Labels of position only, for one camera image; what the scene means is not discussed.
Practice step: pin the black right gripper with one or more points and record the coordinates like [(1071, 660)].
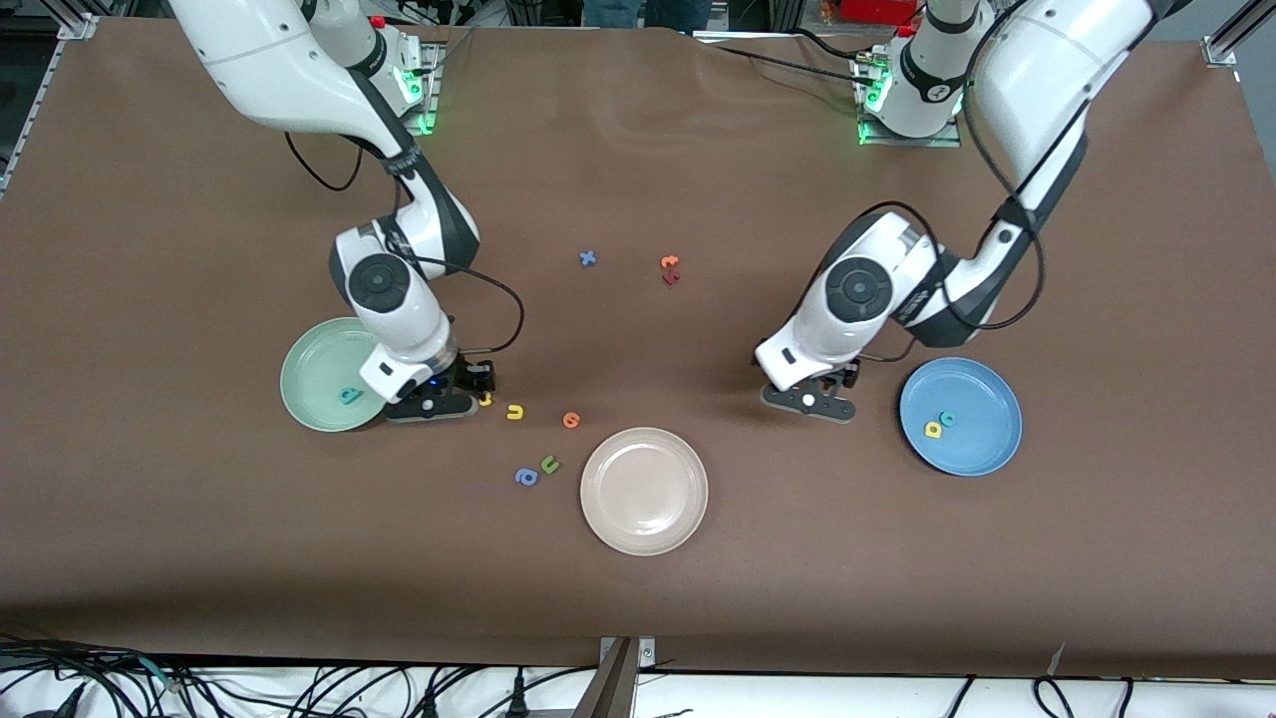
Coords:
[(471, 375)]

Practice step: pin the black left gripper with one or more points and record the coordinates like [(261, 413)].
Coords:
[(848, 376)]

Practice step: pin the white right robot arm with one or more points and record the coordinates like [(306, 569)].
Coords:
[(289, 70)]

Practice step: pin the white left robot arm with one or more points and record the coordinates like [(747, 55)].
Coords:
[(1047, 60)]

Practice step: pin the blue letter a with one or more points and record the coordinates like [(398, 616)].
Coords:
[(519, 478)]

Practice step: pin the blue plate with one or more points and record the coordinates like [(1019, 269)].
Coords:
[(982, 429)]

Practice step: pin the light green plate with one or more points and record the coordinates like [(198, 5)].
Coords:
[(324, 374)]

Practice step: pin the beige plate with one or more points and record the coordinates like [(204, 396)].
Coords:
[(644, 491)]

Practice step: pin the brown table mat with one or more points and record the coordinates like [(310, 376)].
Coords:
[(638, 618)]

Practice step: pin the white paper tab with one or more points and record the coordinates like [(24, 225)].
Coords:
[(1056, 660)]

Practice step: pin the red box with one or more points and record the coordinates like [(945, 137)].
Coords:
[(882, 10)]

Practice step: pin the blue jeans of person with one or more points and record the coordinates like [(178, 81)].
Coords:
[(648, 12)]

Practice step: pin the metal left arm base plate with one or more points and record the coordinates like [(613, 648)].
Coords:
[(907, 142)]

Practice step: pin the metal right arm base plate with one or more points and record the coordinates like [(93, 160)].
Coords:
[(433, 100)]

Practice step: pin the metal corner bracket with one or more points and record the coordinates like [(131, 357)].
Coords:
[(646, 653)]

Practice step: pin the dark aluminium frame strut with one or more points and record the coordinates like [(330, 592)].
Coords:
[(608, 688)]

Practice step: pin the aluminium frame corner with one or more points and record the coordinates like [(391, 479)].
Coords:
[(1221, 50)]

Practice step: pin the aluminium frame rail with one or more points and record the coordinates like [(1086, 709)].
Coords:
[(40, 90)]

